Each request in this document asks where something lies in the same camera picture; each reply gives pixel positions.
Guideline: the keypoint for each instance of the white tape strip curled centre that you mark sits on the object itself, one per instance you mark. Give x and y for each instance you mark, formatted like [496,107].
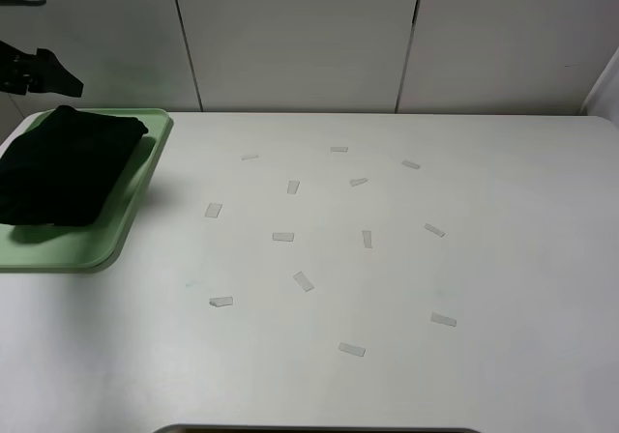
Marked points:
[357,182]

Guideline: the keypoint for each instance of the white tape strip far right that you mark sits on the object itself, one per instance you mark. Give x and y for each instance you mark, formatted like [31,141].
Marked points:
[411,164]

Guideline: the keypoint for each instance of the white tape strip mid right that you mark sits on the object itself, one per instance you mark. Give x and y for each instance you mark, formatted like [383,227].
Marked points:
[434,230]

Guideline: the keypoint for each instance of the white tape strip lower left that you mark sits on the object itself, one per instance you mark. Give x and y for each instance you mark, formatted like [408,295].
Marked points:
[221,301]

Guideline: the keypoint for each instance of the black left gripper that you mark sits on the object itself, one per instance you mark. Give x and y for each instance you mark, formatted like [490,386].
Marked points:
[23,73]

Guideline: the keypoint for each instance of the light green plastic tray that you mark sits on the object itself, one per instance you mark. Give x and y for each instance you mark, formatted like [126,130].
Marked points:
[67,250]

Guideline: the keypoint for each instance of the white tape strip upright centre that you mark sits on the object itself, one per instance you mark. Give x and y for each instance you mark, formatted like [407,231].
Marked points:
[367,238]

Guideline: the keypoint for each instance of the black short sleeve t-shirt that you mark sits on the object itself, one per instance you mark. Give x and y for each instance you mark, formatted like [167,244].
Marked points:
[61,171]

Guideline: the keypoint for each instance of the white tape strip near right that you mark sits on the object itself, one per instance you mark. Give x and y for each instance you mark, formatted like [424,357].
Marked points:
[442,320]

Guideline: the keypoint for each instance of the white tape strip upper middle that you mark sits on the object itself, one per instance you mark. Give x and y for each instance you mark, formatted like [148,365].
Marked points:
[292,187]

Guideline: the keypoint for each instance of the white tape strip lower middle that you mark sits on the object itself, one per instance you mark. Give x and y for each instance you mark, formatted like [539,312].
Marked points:
[302,280]

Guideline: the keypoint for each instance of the white tape strip near centre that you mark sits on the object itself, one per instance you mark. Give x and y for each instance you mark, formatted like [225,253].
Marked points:
[352,349]

